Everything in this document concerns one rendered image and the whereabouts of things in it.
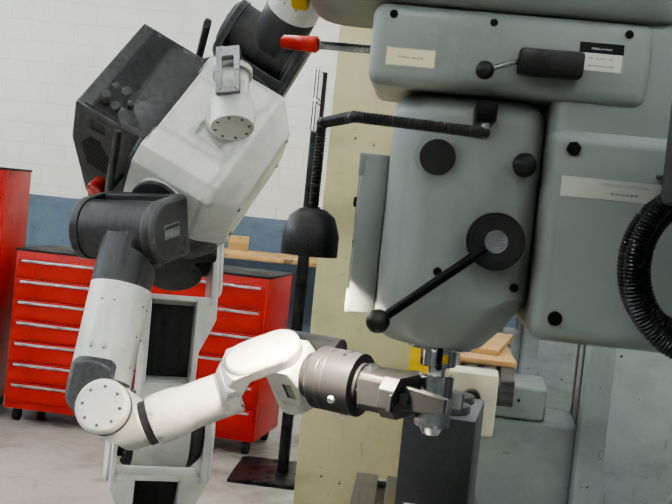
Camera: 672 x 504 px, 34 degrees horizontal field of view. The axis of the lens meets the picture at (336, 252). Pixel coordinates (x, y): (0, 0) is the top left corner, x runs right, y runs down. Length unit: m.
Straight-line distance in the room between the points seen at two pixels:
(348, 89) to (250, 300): 2.96
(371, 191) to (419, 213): 0.10
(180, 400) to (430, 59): 0.59
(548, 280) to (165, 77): 0.75
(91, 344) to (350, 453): 1.75
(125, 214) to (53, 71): 9.50
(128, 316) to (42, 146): 9.52
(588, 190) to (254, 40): 0.75
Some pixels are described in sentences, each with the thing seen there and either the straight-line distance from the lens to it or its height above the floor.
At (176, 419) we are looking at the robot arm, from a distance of 1.55.
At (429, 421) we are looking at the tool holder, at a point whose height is 1.21.
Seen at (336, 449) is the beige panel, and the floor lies 0.75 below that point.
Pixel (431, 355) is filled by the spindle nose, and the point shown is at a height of 1.30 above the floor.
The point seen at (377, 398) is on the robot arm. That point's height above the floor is 1.23.
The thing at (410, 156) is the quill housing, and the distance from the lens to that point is 1.35.
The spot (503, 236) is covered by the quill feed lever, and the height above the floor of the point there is 1.46.
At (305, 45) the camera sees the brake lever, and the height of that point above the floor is 1.70.
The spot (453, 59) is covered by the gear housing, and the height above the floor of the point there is 1.67.
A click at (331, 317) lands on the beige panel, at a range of 3.19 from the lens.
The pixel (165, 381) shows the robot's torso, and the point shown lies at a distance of 2.06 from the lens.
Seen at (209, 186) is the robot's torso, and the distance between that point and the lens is 1.68.
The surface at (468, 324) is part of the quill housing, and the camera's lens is 1.37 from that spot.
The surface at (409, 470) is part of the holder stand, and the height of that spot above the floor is 1.05.
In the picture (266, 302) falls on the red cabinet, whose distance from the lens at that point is 5.98.
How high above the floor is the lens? 1.49
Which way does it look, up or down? 3 degrees down
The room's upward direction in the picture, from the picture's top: 6 degrees clockwise
